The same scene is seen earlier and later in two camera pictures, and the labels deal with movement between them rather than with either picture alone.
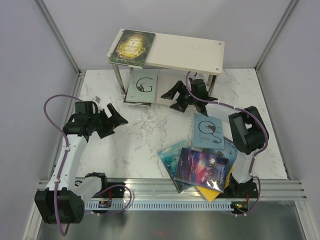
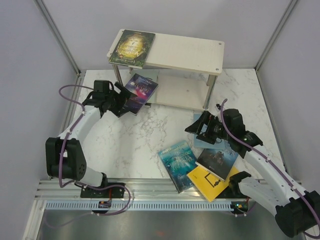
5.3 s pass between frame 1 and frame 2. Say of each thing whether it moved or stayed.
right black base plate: stayed
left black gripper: moved
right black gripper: moved
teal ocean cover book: stayed
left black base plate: stayed
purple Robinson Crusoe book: moved
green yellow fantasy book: stayed
